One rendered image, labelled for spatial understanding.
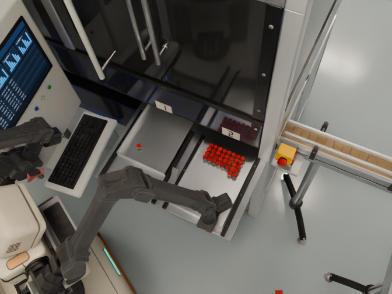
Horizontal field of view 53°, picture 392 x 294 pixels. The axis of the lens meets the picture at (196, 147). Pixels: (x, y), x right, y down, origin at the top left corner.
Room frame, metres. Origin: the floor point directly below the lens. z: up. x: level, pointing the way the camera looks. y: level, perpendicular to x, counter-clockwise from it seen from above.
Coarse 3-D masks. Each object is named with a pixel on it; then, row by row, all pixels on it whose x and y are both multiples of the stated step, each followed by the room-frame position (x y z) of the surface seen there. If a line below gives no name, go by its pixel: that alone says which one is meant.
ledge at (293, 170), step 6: (276, 150) 0.78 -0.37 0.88; (300, 156) 0.73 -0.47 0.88; (276, 162) 0.72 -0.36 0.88; (294, 162) 0.71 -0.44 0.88; (300, 162) 0.70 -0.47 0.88; (276, 168) 0.70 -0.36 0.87; (282, 168) 0.69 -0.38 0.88; (288, 168) 0.68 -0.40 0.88; (294, 168) 0.68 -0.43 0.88; (294, 174) 0.65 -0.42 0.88
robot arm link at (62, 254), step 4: (64, 248) 0.35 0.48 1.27; (60, 252) 0.34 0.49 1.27; (64, 252) 0.34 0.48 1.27; (52, 256) 0.34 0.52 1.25; (56, 256) 0.34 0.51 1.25; (60, 256) 0.33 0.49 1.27; (64, 256) 0.33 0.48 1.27; (68, 256) 0.32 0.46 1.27; (52, 260) 0.32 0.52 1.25; (56, 260) 0.32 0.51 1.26; (60, 260) 0.32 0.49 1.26; (64, 260) 0.31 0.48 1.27; (68, 260) 0.31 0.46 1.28; (52, 264) 0.31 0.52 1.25; (56, 264) 0.31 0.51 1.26; (60, 264) 0.30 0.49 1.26; (52, 268) 0.30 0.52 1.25; (56, 268) 0.29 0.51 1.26; (60, 268) 0.29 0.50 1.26; (52, 272) 0.28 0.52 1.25; (56, 272) 0.28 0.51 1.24; (60, 272) 0.28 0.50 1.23
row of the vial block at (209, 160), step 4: (204, 156) 0.78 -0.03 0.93; (204, 160) 0.77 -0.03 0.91; (208, 160) 0.75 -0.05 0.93; (212, 160) 0.75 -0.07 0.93; (208, 164) 0.75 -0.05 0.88; (212, 164) 0.74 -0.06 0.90; (216, 164) 0.73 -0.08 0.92; (220, 164) 0.73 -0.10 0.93; (224, 164) 0.72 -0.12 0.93; (220, 168) 0.72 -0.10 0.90; (224, 168) 0.71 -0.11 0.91; (228, 168) 0.70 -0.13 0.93; (232, 168) 0.70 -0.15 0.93; (232, 172) 0.69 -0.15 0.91; (236, 172) 0.68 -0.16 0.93
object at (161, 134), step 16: (144, 112) 1.08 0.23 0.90; (160, 112) 1.08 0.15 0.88; (144, 128) 1.00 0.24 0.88; (160, 128) 0.98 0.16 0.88; (176, 128) 0.97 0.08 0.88; (192, 128) 0.96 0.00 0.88; (128, 144) 0.92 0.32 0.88; (144, 144) 0.91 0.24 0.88; (160, 144) 0.90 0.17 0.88; (176, 144) 0.88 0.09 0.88; (144, 160) 0.82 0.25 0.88; (160, 160) 0.81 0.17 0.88
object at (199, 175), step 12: (204, 144) 0.86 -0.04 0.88; (192, 168) 0.75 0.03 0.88; (204, 168) 0.74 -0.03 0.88; (216, 168) 0.73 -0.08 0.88; (180, 180) 0.68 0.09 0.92; (192, 180) 0.69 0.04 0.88; (204, 180) 0.68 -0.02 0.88; (216, 180) 0.67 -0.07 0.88; (228, 180) 0.66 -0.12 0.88; (240, 180) 0.66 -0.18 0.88; (216, 192) 0.61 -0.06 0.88; (228, 192) 0.61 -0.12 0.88
